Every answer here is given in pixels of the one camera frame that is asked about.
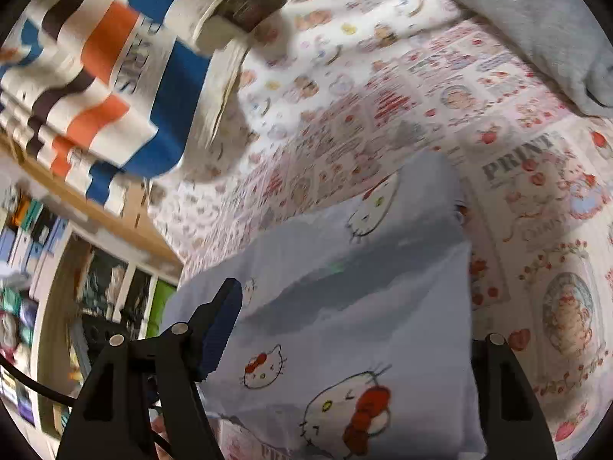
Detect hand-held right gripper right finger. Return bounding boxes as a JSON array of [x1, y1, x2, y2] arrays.
[[472, 333, 559, 460]]

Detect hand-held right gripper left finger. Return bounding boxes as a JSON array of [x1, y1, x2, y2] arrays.
[[56, 278, 244, 460]]

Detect blue cat-print satin pants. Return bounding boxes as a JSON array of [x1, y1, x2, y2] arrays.
[[160, 151, 484, 460]]

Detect white shelf unit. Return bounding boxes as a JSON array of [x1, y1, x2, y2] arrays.
[[0, 187, 178, 442]]

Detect wooden door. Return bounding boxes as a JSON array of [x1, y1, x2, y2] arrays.
[[0, 134, 184, 271]]

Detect pink printed bed sheet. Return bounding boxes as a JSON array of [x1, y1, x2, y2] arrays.
[[182, 14, 613, 460]]

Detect stack of file boxes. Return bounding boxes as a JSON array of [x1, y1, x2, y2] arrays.
[[0, 192, 72, 288]]

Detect bear-print white sheet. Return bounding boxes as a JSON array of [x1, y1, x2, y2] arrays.
[[144, 0, 461, 260]]

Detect striped hanging cloth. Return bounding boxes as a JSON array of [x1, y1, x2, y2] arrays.
[[0, 0, 269, 202]]

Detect grey folded cloth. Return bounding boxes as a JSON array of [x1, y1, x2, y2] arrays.
[[424, 0, 613, 118]]

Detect black cable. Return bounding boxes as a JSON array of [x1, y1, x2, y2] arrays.
[[0, 355, 161, 414]]

